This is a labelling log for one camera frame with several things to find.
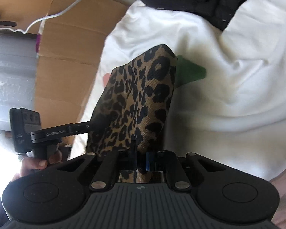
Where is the white charging cable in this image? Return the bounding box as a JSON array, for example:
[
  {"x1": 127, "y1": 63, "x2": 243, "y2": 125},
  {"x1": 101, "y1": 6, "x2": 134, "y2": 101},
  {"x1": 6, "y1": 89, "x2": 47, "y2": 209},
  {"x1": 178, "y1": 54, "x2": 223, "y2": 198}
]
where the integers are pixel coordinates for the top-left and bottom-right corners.
[{"x1": 0, "y1": 0, "x2": 125, "y2": 35}]

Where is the brown cardboard sheet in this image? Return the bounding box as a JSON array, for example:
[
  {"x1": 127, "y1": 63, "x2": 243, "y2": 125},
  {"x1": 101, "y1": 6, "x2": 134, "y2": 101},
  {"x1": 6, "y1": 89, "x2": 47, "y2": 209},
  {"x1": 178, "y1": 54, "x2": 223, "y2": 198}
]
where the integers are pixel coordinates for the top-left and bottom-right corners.
[{"x1": 0, "y1": 0, "x2": 129, "y2": 131}]

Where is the white printed bed sheet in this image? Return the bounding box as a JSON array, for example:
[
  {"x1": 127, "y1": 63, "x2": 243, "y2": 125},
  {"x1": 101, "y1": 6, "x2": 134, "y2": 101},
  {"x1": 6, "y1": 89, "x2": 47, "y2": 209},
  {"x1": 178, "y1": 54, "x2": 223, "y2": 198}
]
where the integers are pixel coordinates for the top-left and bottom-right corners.
[{"x1": 81, "y1": 0, "x2": 286, "y2": 179}]

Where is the purple white refill pouch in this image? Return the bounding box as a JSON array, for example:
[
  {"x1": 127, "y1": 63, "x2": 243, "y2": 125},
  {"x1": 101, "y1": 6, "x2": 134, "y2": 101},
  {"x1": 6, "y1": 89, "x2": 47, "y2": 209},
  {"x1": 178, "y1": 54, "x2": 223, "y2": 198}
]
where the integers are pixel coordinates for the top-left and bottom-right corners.
[{"x1": 35, "y1": 34, "x2": 41, "y2": 53}]

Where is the leopard print garment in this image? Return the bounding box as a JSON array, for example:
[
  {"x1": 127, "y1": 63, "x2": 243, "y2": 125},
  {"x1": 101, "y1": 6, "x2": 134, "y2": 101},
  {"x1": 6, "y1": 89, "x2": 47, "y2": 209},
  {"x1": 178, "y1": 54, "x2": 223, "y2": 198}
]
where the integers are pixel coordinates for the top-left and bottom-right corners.
[{"x1": 86, "y1": 44, "x2": 177, "y2": 183}]

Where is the left hand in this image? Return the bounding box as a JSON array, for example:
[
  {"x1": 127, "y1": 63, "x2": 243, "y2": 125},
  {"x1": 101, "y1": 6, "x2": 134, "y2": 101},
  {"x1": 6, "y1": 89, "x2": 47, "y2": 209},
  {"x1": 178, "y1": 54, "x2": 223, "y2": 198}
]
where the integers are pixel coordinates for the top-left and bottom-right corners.
[{"x1": 11, "y1": 150, "x2": 62, "y2": 181}]

